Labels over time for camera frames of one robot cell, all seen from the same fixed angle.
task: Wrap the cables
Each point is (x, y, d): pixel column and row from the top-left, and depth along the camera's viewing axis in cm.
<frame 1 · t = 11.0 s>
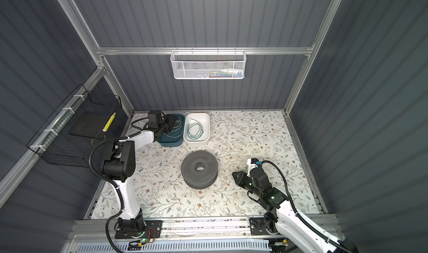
left hand: (175, 117, 101), fingers open
right hand: (234, 175, 81), fingers closed
white plastic bin: (197, 129, 112), on the table

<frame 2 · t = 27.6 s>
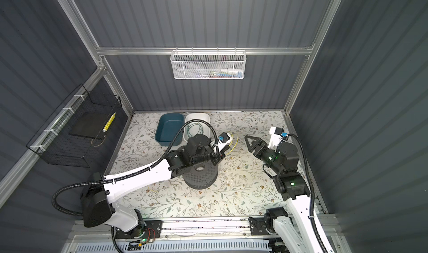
left hand: (228, 145, 72), fingers closed
right hand: (250, 141, 68), fingers open
the named things where they were.

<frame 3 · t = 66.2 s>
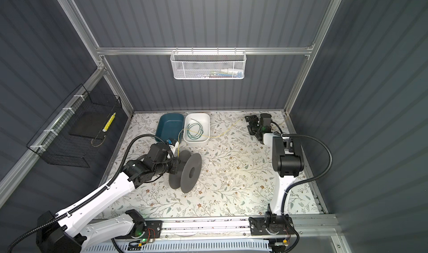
left hand: (179, 160, 79), fingers closed
right hand: (247, 119, 102), fingers open
the named things where they were.

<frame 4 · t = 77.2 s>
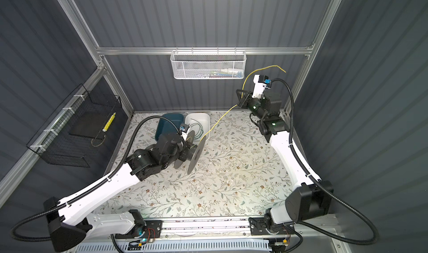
left hand: (185, 142, 73), fingers closed
right hand: (239, 91, 70), fingers closed
the named things where they were.

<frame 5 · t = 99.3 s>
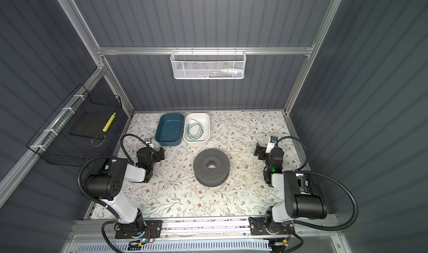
left hand: (151, 148, 97), fingers open
right hand: (268, 145, 91), fingers open
the named things where they were.

